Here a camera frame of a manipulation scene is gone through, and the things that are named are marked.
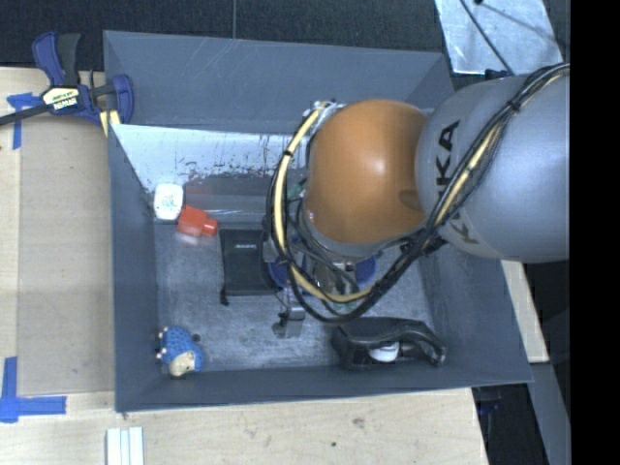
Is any blue toy hedgehog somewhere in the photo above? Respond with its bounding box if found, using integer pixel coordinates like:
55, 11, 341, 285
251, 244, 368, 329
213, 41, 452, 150
155, 325, 206, 380

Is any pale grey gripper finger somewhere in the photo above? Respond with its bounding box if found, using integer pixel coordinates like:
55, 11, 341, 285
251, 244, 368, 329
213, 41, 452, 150
289, 305, 307, 339
271, 310, 292, 340

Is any black flat box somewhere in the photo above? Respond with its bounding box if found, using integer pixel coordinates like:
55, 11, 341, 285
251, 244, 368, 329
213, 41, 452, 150
218, 228, 278, 305

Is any grey metal bin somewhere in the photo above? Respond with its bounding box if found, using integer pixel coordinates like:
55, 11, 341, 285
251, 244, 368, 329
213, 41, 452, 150
101, 29, 535, 414

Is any white rounded packet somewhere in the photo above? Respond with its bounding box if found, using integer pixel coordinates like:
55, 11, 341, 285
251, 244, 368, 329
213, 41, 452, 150
153, 182, 186, 222

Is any brown cardboard board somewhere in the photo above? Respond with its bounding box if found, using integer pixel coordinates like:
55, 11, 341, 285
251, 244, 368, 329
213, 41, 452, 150
16, 113, 118, 397

